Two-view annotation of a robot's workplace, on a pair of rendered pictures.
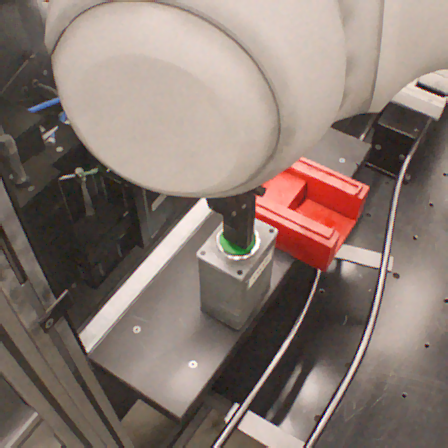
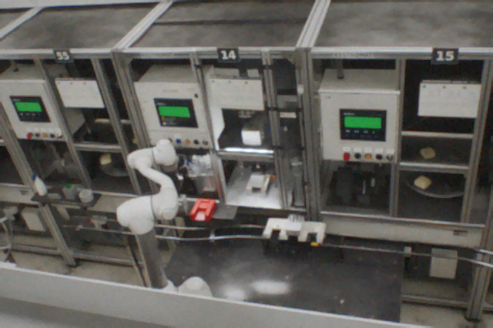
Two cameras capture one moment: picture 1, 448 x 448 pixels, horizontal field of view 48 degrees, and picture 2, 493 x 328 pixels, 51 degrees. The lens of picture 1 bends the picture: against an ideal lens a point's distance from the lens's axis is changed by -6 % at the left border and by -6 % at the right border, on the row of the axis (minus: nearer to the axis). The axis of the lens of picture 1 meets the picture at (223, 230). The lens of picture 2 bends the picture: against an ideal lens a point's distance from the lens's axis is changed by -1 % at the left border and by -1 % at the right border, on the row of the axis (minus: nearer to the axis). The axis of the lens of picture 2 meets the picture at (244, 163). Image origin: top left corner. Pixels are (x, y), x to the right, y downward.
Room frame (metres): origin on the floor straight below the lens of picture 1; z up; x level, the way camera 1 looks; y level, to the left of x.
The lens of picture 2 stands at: (0.25, -2.77, 3.21)
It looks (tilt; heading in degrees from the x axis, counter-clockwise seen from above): 36 degrees down; 78
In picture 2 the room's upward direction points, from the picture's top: 9 degrees counter-clockwise
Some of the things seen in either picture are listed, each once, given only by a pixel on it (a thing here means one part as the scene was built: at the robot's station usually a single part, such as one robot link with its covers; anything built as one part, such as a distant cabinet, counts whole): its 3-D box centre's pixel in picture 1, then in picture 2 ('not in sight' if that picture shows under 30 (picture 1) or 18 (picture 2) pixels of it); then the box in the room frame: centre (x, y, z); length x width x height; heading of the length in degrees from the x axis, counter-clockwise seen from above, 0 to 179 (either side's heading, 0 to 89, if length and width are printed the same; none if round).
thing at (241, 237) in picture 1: (236, 220); not in sight; (0.35, -0.01, 1.07); 0.03 x 0.01 x 0.07; 57
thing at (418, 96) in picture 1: (429, 70); (295, 232); (0.98, -0.47, 0.84); 0.36 x 0.14 x 0.10; 147
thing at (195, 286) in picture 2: not in sight; (196, 295); (0.27, -0.70, 0.85); 0.18 x 0.16 x 0.22; 172
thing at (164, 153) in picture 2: not in sight; (163, 152); (0.34, -0.01, 1.41); 0.13 x 0.11 x 0.16; 172
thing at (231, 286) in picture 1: (230, 267); (180, 202); (0.36, -0.01, 0.97); 0.08 x 0.08 x 0.12; 57
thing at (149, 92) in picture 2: not in sight; (180, 106); (0.51, 0.13, 1.60); 0.42 x 0.29 x 0.46; 147
